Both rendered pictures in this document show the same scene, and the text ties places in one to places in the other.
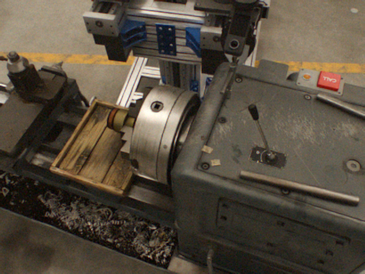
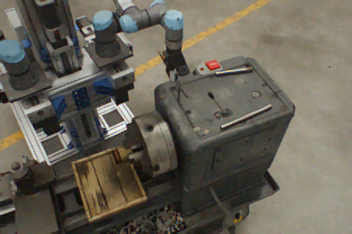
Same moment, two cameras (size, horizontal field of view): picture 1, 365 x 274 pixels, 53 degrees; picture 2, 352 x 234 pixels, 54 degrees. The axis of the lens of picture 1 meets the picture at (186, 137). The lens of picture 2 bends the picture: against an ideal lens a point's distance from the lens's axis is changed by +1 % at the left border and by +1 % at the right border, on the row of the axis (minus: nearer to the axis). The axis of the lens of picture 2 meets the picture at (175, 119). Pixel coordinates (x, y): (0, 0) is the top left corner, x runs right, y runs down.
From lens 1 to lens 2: 0.83 m
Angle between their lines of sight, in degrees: 28
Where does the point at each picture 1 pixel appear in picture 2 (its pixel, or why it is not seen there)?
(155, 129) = (159, 139)
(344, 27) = (140, 34)
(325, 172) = (249, 104)
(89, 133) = (89, 184)
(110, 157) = (117, 186)
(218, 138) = (196, 121)
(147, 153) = (163, 155)
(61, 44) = not seen: outside the picture
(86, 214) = not seen: outside the picture
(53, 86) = (46, 170)
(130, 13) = (50, 94)
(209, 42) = (120, 82)
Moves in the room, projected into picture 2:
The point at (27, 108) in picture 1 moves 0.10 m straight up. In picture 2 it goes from (37, 198) to (31, 188)
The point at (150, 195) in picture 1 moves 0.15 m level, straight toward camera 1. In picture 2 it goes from (159, 188) to (184, 201)
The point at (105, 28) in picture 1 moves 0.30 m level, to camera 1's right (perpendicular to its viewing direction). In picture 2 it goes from (45, 113) to (91, 84)
